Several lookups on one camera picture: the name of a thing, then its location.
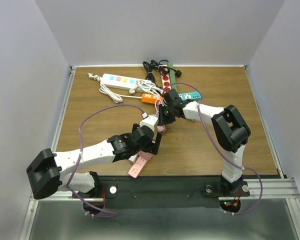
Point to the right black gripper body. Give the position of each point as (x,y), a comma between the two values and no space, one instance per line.
(167,114)

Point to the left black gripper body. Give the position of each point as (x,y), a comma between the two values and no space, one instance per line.
(149,147)

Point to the pink power strip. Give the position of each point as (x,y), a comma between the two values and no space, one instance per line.
(137,167)

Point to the pink cube socket adapter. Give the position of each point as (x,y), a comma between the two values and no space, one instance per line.
(145,155)

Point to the white usb charger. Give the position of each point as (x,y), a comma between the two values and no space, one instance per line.
(133,158)

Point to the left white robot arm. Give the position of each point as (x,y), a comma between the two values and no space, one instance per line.
(116,148)

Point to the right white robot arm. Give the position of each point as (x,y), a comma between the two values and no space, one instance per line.
(225,127)

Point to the beige red power strip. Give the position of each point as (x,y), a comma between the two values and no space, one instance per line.
(165,78)

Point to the teal power strip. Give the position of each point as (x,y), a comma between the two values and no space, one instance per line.
(194,95)

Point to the orange power strip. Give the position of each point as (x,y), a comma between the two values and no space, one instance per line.
(150,98)

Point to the green power strip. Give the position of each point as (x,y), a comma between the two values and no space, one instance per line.
(172,76)

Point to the white multicolour power strip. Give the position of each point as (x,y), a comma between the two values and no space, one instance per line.
(123,82)

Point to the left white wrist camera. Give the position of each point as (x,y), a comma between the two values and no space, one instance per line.
(151,121)

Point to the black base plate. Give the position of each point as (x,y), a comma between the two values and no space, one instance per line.
(149,192)

